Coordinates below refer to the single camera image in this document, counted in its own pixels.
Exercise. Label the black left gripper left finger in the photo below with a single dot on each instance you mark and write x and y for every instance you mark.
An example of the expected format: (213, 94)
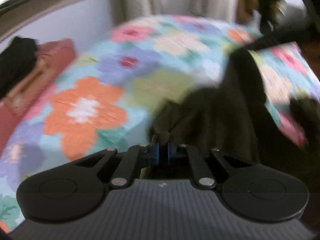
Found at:
(75, 189)

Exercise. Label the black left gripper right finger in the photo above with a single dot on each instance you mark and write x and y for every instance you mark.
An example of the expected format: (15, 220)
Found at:
(253, 191)

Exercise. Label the dark brown garment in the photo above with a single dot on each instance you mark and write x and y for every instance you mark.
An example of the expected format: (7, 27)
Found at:
(233, 117)

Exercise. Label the dark clothes on rack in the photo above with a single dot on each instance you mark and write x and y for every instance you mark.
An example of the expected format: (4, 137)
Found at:
(269, 15)

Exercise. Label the floral quilt bedspread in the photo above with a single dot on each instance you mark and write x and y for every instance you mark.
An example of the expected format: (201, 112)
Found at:
(108, 99)

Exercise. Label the red suitcase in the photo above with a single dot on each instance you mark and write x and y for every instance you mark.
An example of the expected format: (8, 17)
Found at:
(52, 58)

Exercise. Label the black item on suitcase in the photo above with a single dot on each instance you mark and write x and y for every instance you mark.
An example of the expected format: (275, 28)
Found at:
(17, 61)

